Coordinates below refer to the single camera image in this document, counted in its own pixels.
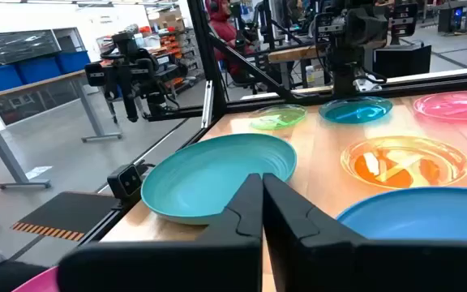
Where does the orange translucent plastic plate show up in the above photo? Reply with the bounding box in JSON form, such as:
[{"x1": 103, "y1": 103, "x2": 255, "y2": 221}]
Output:
[{"x1": 340, "y1": 135, "x2": 467, "y2": 191}]

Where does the brown cardboard box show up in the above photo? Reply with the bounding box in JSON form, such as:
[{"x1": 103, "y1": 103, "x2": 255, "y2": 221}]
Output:
[{"x1": 148, "y1": 7, "x2": 186, "y2": 33}]

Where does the black computer tower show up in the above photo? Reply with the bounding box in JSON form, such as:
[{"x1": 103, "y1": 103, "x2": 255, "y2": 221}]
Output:
[{"x1": 438, "y1": 6, "x2": 466, "y2": 34}]

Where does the wooden background workbench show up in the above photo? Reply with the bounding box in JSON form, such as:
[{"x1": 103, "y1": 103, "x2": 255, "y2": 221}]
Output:
[{"x1": 268, "y1": 44, "x2": 328, "y2": 89}]

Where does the dark glass window panel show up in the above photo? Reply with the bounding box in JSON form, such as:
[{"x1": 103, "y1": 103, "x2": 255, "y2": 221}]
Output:
[{"x1": 0, "y1": 28, "x2": 62, "y2": 66}]

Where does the teal opaque plastic plate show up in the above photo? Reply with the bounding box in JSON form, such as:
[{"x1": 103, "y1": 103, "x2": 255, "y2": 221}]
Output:
[{"x1": 140, "y1": 133, "x2": 298, "y2": 226}]

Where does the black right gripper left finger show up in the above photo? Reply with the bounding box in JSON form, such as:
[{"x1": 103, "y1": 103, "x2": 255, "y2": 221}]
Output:
[{"x1": 57, "y1": 173, "x2": 264, "y2": 292}]

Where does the small black table camera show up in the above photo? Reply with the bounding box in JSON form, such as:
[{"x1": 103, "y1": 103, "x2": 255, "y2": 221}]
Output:
[{"x1": 106, "y1": 163, "x2": 144, "y2": 200}]

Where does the silver metal frame bracket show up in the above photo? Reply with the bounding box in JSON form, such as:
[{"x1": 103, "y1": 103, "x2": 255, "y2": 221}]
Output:
[{"x1": 200, "y1": 79, "x2": 215, "y2": 129}]

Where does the green translucent plastic plate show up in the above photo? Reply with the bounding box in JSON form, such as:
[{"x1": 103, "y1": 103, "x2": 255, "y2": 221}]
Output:
[{"x1": 248, "y1": 104, "x2": 308, "y2": 131}]

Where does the blue opaque plastic plate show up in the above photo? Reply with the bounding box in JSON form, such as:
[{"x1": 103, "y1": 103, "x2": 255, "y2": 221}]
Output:
[{"x1": 336, "y1": 187, "x2": 467, "y2": 243}]

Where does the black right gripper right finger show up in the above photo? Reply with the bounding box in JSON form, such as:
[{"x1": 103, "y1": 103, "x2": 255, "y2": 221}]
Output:
[{"x1": 263, "y1": 173, "x2": 467, "y2": 292}]

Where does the storage shelf with orange bins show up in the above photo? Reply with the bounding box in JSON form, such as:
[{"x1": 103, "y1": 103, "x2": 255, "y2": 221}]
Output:
[{"x1": 144, "y1": 24, "x2": 204, "y2": 95}]

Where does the black mat orange striped edge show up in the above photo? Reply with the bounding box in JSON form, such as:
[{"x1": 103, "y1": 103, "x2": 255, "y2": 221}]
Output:
[{"x1": 10, "y1": 191, "x2": 121, "y2": 243}]

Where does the person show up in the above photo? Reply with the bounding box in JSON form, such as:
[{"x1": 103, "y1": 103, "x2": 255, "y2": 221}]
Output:
[{"x1": 205, "y1": 0, "x2": 259, "y2": 82}]

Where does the pink translucent plastic plate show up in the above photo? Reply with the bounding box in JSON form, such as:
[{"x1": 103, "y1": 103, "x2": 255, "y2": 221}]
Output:
[{"x1": 413, "y1": 89, "x2": 467, "y2": 122}]

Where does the cyan translucent plastic plate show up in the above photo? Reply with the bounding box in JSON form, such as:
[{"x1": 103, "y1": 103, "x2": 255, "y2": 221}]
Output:
[{"x1": 318, "y1": 96, "x2": 394, "y2": 125}]

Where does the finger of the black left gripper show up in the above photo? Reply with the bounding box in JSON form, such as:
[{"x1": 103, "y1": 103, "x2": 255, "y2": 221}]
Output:
[
  {"x1": 345, "y1": 7, "x2": 369, "y2": 47},
  {"x1": 366, "y1": 6, "x2": 389, "y2": 47}
]

